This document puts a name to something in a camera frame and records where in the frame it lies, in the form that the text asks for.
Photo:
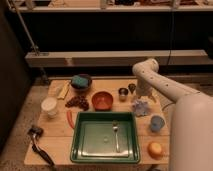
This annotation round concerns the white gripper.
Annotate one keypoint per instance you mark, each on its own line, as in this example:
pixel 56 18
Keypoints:
pixel 143 89

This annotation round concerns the light blue towel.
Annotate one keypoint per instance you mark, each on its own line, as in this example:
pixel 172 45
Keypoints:
pixel 140 108

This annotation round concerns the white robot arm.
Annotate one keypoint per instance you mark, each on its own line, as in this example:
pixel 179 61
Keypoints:
pixel 191 137

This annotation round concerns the red bowl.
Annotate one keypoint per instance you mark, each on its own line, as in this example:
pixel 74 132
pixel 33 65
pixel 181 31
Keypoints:
pixel 102 101

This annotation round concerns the dark bowl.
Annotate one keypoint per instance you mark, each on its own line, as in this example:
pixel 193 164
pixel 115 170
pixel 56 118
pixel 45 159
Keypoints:
pixel 89 82

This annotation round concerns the dark brown cylinder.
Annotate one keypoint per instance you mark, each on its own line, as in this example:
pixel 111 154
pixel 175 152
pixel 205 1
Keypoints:
pixel 132 87

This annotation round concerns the small metal cup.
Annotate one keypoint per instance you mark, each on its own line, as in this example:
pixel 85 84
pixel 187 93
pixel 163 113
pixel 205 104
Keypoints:
pixel 123 93

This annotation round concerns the blue plastic cup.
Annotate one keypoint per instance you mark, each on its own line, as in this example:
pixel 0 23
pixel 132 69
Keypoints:
pixel 156 123

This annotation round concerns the metal spoon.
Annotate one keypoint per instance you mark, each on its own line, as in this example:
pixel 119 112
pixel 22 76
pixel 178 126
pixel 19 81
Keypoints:
pixel 115 129

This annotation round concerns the green plastic tray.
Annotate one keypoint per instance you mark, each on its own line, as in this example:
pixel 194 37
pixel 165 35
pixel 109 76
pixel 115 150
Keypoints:
pixel 94 138

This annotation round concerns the orange fruit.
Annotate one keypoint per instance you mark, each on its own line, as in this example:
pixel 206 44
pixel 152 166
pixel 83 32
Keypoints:
pixel 155 150

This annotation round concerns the bunch of dark grapes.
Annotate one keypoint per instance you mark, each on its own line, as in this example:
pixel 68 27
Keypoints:
pixel 78 101

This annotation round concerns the wooden board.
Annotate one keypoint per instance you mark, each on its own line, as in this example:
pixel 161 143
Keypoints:
pixel 57 137

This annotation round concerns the teal sponge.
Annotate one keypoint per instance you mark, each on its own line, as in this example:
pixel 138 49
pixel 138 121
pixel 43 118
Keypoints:
pixel 79 82

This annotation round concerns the orange carrot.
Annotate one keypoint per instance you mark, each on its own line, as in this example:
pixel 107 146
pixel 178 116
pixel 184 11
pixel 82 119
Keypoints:
pixel 69 119

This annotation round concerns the white plastic cup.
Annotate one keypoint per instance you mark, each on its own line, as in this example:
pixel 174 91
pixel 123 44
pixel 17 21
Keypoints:
pixel 49 106

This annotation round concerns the grey metal shelf beam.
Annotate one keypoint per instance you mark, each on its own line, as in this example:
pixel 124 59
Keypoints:
pixel 117 58

